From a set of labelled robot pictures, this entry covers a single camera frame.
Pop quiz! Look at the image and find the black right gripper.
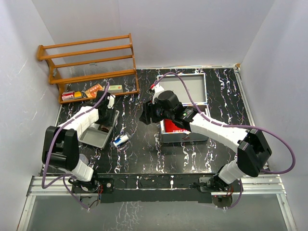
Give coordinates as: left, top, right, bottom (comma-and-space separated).
140, 99, 174, 125

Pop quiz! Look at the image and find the brown bottle orange cap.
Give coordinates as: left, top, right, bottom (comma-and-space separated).
99, 125, 111, 133

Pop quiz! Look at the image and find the red fabric medicine pouch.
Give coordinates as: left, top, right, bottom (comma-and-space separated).
164, 119, 190, 133

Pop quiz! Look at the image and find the grey plastic tray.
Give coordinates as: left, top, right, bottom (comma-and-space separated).
78, 110, 119, 148

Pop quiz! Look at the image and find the white blue bandage roll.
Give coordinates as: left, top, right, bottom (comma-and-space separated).
112, 134, 130, 147

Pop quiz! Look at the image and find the grey storage box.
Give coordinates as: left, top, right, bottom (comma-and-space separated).
156, 73, 210, 144

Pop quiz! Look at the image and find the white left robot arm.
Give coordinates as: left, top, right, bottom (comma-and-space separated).
41, 90, 115, 192

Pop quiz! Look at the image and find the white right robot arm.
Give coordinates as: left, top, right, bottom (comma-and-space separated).
140, 90, 272, 191

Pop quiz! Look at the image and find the white green medicine box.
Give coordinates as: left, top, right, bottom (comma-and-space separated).
108, 85, 123, 95

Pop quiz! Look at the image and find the red white medicine box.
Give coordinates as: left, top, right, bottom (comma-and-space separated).
61, 91, 75, 101

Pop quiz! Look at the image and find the orange patterned box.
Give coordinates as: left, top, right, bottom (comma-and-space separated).
85, 84, 104, 98

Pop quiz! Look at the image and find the yellow small box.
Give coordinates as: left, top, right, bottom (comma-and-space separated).
74, 91, 82, 99

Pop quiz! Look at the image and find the clear plastic cup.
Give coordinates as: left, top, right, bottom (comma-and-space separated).
79, 154, 89, 165

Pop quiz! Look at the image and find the orange wooden shelf rack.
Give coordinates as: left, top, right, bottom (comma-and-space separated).
36, 34, 140, 104

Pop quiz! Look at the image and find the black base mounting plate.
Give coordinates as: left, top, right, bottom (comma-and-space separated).
72, 173, 243, 205

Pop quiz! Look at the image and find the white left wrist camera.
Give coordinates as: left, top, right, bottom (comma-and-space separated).
107, 94, 115, 109

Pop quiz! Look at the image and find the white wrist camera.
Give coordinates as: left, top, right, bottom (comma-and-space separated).
150, 84, 165, 103
107, 94, 115, 109

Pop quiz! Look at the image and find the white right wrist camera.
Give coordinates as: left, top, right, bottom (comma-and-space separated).
150, 84, 165, 103

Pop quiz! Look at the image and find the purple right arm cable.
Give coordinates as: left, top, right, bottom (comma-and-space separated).
154, 72, 296, 210

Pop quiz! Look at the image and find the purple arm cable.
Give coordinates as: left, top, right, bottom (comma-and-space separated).
154, 72, 296, 210
41, 81, 110, 210

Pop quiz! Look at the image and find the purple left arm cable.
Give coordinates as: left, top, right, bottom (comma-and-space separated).
41, 81, 110, 210

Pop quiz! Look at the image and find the aluminium frame rail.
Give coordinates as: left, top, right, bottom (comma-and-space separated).
26, 175, 287, 196

